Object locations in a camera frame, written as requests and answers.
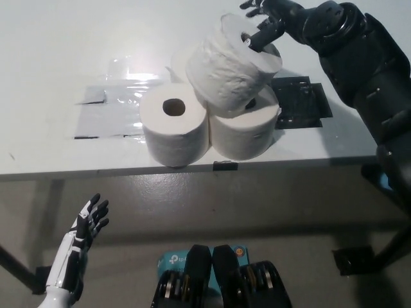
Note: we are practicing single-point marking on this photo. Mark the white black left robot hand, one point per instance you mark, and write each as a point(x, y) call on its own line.
point(72, 247)

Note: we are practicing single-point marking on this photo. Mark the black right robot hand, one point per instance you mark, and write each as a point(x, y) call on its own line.
point(279, 16)

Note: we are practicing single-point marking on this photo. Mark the crinkled white toilet paper roll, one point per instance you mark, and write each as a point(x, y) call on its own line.
point(224, 73)

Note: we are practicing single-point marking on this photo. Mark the smooth white toilet paper roll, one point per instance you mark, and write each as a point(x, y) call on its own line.
point(244, 134)
point(180, 67)
point(176, 138)

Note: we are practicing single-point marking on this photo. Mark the black slanted table leg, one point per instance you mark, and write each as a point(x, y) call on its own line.
point(16, 266)
point(396, 244)

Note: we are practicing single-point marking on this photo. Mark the black taped table patch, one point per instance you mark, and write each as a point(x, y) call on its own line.
point(302, 102)

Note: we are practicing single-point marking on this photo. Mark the teal tp-link box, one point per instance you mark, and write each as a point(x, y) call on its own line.
point(171, 260)

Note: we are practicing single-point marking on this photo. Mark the clear plastic sheet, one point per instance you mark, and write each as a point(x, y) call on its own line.
point(109, 118)

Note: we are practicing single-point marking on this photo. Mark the small black tape strip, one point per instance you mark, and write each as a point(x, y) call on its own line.
point(225, 165)

